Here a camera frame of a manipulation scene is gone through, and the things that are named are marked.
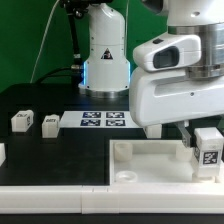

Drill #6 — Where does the white square table top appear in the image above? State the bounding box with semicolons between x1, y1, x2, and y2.
109;140;224;192

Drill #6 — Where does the white marker sheet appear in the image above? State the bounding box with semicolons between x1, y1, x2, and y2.
60;111;138;128

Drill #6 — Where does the white U-shaped obstacle fence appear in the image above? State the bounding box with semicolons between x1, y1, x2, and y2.
0;142;224;215

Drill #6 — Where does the black cable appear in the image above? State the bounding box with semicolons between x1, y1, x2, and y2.
34;6;84;84

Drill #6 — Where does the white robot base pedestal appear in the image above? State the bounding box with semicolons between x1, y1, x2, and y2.
78;3;130;98

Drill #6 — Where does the white cable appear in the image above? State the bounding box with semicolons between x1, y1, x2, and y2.
29;0;62;84

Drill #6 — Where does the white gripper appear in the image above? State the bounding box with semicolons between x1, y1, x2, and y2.
129;68;224;148

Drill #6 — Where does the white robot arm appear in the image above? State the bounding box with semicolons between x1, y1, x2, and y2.
129;0;224;147

